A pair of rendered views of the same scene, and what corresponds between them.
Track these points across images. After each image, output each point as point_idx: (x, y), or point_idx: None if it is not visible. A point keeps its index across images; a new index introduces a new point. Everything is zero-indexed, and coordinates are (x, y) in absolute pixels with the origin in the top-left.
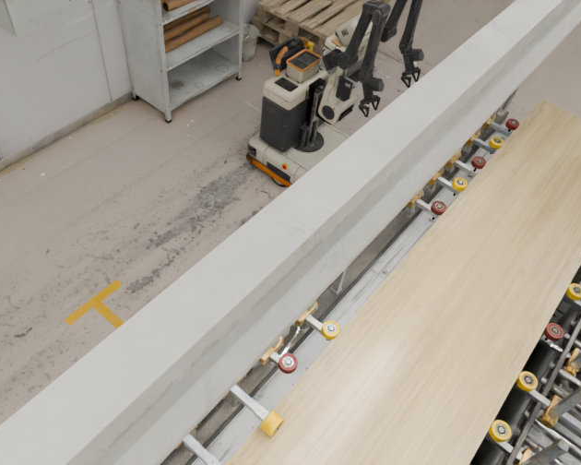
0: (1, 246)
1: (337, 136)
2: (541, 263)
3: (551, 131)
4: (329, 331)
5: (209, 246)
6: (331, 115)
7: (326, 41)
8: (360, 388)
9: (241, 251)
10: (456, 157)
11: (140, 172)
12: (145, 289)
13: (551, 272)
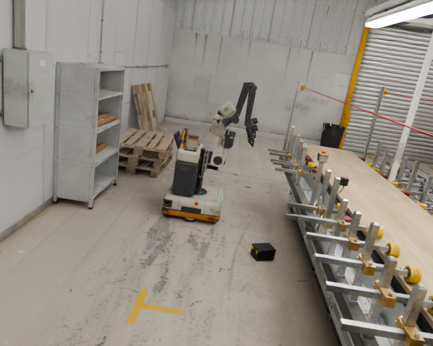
0: (25, 299)
1: (209, 187)
2: (372, 178)
3: (316, 149)
4: None
5: (182, 256)
6: (220, 161)
7: (216, 116)
8: (382, 218)
9: None
10: (295, 161)
11: (97, 234)
12: (165, 287)
13: (379, 179)
